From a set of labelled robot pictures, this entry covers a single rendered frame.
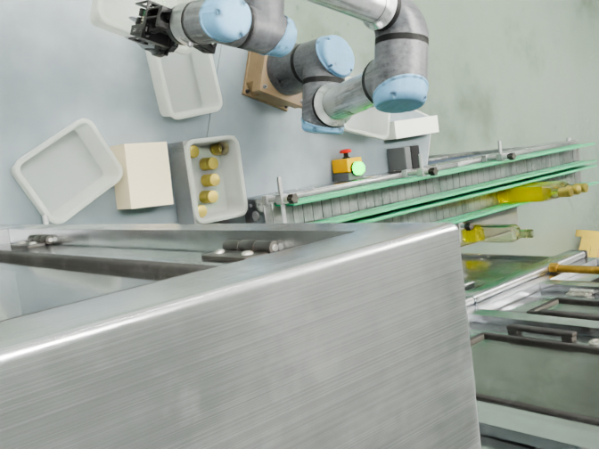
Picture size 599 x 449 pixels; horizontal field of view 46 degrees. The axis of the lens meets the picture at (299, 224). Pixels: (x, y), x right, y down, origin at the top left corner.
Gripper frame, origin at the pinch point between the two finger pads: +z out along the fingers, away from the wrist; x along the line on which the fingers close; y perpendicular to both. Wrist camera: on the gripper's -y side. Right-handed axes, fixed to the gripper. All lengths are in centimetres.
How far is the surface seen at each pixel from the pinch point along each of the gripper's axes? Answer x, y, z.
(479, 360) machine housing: 50, -55, -56
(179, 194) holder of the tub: 29, -34, 30
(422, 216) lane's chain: 20, -123, 21
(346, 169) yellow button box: 11, -90, 28
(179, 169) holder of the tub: 23.0, -31.7, 29.2
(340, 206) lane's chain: 23, -84, 20
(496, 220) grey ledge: 14, -166, 21
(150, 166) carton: 24.0, -21.2, 25.9
